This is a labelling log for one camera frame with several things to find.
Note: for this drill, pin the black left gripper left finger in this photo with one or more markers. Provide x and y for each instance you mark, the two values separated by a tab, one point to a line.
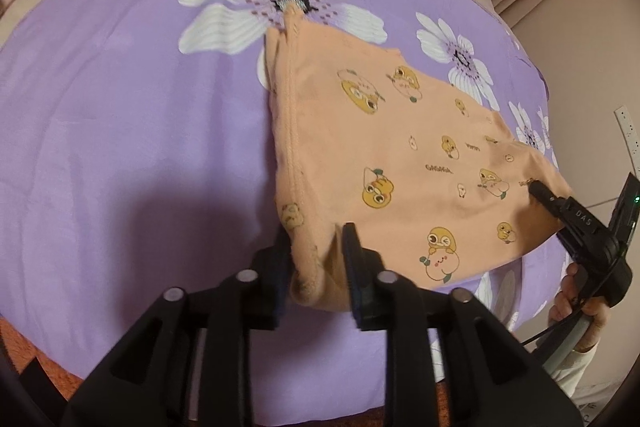
186	361

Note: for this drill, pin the purple floral bed sheet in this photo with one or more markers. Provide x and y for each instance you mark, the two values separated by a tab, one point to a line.
136	145

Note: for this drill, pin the white wall power strip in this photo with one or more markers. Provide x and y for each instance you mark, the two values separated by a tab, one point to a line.
630	136

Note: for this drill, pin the orange cartoon print baby garment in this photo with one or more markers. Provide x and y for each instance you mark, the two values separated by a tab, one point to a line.
433	182

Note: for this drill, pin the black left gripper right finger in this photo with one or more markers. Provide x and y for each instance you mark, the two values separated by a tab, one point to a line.
490	379

